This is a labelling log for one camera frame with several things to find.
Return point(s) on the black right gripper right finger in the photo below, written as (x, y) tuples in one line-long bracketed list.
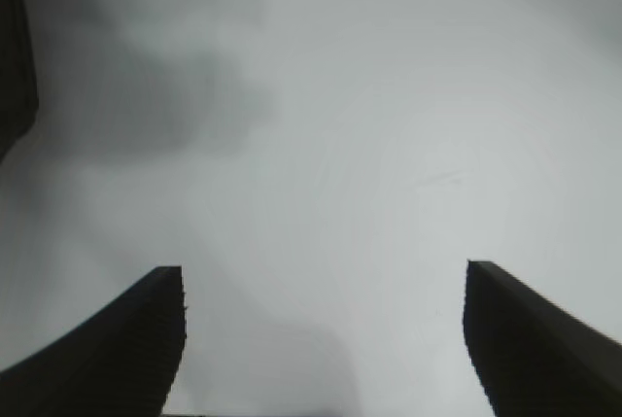
[(549, 358)]

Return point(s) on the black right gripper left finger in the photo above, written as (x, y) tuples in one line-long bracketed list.
[(107, 358)]

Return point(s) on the dark brown woven basket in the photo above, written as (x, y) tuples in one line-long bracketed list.
[(14, 47)]

